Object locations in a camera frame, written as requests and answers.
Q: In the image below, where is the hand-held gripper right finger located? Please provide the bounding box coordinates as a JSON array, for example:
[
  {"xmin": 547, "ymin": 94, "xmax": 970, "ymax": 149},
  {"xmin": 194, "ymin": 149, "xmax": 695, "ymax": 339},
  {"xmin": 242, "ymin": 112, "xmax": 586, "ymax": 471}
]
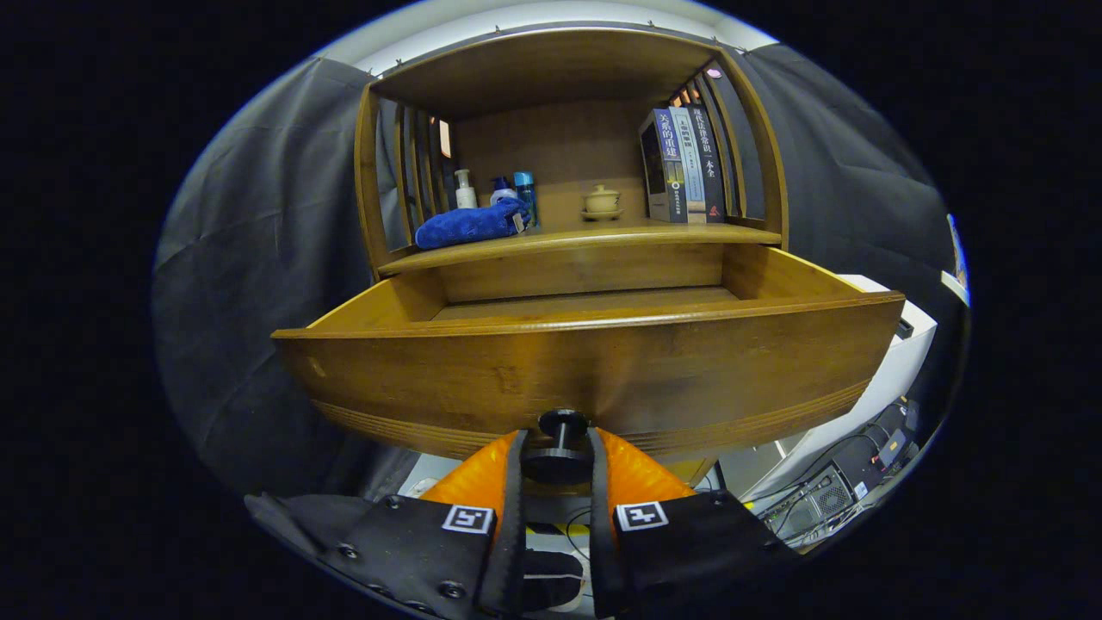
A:
[{"xmin": 587, "ymin": 426, "xmax": 806, "ymax": 619}]

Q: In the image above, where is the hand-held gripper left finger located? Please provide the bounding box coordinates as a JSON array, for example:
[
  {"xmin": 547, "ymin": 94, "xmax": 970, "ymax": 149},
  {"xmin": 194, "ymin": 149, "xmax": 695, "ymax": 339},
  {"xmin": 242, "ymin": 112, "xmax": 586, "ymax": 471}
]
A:
[{"xmin": 244, "ymin": 428, "xmax": 528, "ymax": 620}]

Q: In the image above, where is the wooden drawer with black knob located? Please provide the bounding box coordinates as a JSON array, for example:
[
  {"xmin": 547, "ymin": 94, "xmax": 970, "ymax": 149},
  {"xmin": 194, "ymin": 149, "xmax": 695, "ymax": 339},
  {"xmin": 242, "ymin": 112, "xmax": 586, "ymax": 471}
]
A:
[{"xmin": 271, "ymin": 244, "xmax": 907, "ymax": 485}]

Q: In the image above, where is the wooden countertop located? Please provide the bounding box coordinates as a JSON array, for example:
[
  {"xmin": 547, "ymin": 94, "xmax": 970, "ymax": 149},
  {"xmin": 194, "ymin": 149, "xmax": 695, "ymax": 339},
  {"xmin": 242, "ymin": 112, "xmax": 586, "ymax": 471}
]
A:
[{"xmin": 379, "ymin": 215, "xmax": 783, "ymax": 276}]

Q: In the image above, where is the wooden cabinet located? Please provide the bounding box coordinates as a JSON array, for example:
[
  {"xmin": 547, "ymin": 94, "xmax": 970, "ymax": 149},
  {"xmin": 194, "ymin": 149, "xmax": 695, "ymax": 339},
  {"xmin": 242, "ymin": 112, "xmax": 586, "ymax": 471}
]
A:
[{"xmin": 353, "ymin": 28, "xmax": 791, "ymax": 281}]

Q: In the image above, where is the black computer case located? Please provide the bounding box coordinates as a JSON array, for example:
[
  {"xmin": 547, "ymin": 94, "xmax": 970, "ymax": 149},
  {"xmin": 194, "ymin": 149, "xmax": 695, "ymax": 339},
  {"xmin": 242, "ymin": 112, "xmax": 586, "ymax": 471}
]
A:
[{"xmin": 762, "ymin": 463, "xmax": 857, "ymax": 543}]

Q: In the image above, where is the black device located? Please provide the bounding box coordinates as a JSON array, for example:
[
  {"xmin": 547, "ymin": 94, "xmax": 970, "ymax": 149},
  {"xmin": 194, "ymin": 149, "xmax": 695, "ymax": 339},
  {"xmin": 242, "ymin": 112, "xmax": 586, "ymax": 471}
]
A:
[{"xmin": 876, "ymin": 428, "xmax": 915, "ymax": 470}]

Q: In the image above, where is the blue folded towel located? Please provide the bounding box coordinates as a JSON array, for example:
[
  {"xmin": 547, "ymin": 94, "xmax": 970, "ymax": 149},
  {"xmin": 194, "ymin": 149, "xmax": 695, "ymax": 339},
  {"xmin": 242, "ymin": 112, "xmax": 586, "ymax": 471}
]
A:
[{"xmin": 415, "ymin": 198, "xmax": 531, "ymax": 251}]

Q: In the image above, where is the white box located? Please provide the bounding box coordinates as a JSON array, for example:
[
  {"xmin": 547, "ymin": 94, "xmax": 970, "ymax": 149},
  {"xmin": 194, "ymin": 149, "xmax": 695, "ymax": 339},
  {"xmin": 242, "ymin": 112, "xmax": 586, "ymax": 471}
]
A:
[{"xmin": 740, "ymin": 274, "xmax": 938, "ymax": 502}]

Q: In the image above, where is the beige lidded teacup with saucer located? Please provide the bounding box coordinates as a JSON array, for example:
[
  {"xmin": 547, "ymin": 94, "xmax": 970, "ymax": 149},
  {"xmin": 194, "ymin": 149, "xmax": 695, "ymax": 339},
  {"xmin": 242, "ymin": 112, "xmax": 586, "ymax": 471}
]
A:
[{"xmin": 580, "ymin": 184, "xmax": 623, "ymax": 222}]

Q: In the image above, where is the blue translucent bottle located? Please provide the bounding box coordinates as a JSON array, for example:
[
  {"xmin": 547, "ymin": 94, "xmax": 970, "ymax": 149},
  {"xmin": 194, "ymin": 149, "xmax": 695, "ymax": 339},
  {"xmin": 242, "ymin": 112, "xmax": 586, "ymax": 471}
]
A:
[{"xmin": 514, "ymin": 171, "xmax": 540, "ymax": 228}]

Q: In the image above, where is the book with blue spine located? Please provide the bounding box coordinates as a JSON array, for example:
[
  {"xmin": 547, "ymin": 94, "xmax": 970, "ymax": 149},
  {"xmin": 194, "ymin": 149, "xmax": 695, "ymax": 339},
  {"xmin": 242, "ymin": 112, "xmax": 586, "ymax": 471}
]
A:
[{"xmin": 639, "ymin": 108, "xmax": 690, "ymax": 225}]

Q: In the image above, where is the book with pale spine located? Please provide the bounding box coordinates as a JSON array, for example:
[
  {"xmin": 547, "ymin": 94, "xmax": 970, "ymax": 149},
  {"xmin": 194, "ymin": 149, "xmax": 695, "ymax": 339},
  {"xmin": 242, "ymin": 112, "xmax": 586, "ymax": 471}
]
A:
[{"xmin": 673, "ymin": 107, "xmax": 709, "ymax": 225}]

